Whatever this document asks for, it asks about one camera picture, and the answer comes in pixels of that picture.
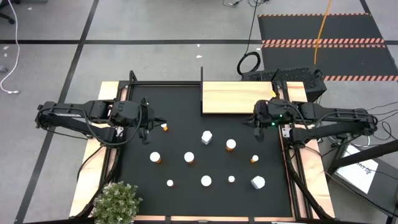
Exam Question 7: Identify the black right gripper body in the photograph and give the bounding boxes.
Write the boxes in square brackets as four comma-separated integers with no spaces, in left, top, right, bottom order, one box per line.
[252,98,295,143]

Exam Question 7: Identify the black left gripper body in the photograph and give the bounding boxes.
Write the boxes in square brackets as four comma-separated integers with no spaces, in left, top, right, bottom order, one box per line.
[109,96,155,145]

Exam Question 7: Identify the black metal stand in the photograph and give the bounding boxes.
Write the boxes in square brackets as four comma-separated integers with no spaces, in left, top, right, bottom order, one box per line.
[325,138,398,224]

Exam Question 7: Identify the light wooden board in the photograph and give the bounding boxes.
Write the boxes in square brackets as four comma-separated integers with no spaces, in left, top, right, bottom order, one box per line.
[200,66,279,116]

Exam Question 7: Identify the black perforated box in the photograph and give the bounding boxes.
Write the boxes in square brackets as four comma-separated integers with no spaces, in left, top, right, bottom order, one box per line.
[241,67,328,103]

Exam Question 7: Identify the white cable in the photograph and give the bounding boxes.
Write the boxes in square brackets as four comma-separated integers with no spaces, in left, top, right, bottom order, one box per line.
[0,0,21,95]

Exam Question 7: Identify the black cable tangle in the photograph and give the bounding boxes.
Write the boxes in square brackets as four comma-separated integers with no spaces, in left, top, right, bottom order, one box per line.
[222,0,271,9]

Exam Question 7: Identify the black hazard-striped floor mat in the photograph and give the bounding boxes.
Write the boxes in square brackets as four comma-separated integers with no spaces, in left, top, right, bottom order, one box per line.
[257,12,398,82]

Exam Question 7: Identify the black table mat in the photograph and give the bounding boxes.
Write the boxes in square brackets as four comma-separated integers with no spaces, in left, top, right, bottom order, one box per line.
[118,84,293,218]

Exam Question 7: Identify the green potted plant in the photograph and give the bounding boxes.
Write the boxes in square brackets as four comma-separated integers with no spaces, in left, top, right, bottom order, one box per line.
[92,181,144,224]

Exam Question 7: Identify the white printed sheet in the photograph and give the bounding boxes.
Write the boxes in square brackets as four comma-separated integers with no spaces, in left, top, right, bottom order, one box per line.
[335,144,379,195]

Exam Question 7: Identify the white medicine bottle blue label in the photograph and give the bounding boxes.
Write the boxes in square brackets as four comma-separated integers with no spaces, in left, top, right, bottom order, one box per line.
[201,130,213,146]
[250,175,266,190]

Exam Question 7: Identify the black floor cable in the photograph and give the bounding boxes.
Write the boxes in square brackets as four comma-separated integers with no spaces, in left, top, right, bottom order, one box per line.
[366,101,398,147]

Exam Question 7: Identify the yellow cable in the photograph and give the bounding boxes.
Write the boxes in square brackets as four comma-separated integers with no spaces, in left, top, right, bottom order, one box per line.
[313,0,333,65]

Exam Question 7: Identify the black aluminium table frame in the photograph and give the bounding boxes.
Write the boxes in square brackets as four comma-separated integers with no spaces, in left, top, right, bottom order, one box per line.
[70,70,336,224]

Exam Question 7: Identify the black office chair base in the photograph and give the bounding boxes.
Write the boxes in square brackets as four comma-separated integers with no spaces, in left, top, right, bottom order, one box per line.
[0,0,22,25]

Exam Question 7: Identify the black coiled cable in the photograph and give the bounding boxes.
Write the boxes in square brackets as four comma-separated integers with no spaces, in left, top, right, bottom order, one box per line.
[236,0,262,77]

